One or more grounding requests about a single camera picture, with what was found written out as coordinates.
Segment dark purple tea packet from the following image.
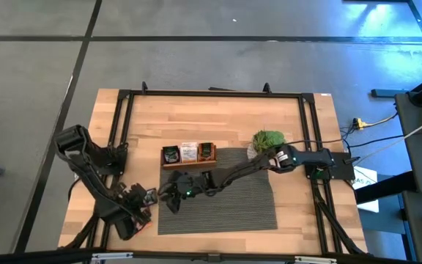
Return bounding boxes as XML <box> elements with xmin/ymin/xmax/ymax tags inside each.
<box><xmin>162</xmin><ymin>145</ymin><xmax>181</xmax><ymax>164</ymax></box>
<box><xmin>143</xmin><ymin>188</ymin><xmax>158</xmax><ymax>206</ymax></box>

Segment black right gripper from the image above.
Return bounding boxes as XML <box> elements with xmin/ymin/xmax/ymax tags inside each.
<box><xmin>158</xmin><ymin>172</ymin><xmax>214</xmax><ymax>215</ymax></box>

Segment black crossbar with silver brackets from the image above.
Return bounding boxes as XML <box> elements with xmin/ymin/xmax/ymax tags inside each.
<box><xmin>0</xmin><ymin>246</ymin><xmax>422</xmax><ymax>264</ymax></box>

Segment succulent in white patterned pot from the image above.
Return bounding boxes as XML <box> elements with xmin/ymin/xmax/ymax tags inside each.
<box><xmin>246</xmin><ymin>130</ymin><xmax>287</xmax><ymax>161</ymax></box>

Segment grey woven placemat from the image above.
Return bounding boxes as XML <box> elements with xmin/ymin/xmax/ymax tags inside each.
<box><xmin>158</xmin><ymin>147</ymin><xmax>278</xmax><ymax>235</ymax></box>

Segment white paper sign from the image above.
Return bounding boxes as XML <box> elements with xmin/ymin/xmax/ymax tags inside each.
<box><xmin>352</xmin><ymin>165</ymin><xmax>380</xmax><ymax>213</ymax></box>

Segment wooden tea tray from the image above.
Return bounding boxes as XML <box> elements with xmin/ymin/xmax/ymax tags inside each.
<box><xmin>160</xmin><ymin>142</ymin><xmax>218</xmax><ymax>170</ymax></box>

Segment white orange tea packet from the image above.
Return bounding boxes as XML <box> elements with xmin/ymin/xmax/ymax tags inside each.
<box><xmin>179</xmin><ymin>142</ymin><xmax>199</xmax><ymax>164</ymax></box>

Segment black floor cable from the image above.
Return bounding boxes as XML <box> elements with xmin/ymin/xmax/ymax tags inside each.
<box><xmin>287</xmin><ymin>134</ymin><xmax>406</xmax><ymax>147</ymax></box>

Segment black beam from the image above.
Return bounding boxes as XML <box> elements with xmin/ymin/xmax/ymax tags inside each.
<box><xmin>355</xmin><ymin>171</ymin><xmax>417</xmax><ymax>205</ymax></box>

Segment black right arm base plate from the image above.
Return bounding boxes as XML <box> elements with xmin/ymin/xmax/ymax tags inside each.
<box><xmin>303</xmin><ymin>150</ymin><xmax>356</xmax><ymax>181</ymax></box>

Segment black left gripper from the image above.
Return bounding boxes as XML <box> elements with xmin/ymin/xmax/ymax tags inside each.
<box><xmin>117</xmin><ymin>182</ymin><xmax>158</xmax><ymax>223</ymax></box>

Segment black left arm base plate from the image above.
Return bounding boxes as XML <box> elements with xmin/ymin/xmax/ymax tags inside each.
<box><xmin>86</xmin><ymin>144</ymin><xmax>128</xmax><ymax>176</ymax></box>

